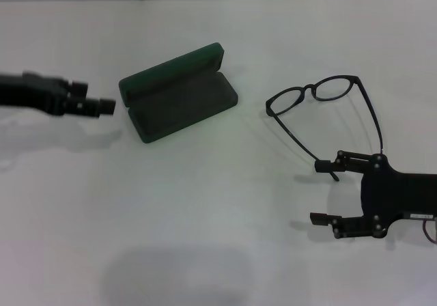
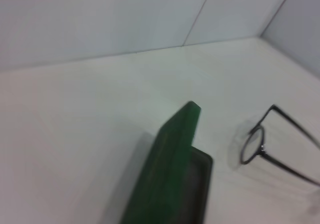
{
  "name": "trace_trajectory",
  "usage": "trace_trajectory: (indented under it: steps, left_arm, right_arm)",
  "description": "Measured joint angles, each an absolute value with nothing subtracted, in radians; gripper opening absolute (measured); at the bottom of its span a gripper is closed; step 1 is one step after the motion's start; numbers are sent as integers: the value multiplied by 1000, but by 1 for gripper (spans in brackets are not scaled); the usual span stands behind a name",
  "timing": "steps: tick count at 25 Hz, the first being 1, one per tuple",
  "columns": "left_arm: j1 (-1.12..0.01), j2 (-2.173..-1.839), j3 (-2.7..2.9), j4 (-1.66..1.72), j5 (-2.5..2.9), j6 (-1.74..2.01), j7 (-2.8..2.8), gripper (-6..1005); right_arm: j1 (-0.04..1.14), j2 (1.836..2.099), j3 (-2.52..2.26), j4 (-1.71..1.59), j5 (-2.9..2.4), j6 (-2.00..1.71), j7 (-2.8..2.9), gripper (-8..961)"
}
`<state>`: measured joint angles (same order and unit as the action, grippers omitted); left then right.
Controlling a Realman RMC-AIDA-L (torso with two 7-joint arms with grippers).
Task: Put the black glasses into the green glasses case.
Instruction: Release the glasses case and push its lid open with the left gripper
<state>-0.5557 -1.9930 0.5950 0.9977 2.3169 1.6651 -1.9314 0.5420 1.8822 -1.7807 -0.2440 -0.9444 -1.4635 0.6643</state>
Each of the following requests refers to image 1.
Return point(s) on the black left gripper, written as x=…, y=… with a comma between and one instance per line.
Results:
x=30, y=92

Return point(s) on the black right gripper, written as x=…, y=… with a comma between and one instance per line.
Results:
x=392, y=196

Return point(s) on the green glasses case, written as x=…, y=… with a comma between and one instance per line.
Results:
x=177, y=114

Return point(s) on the black glasses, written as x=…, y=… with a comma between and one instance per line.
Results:
x=310, y=88

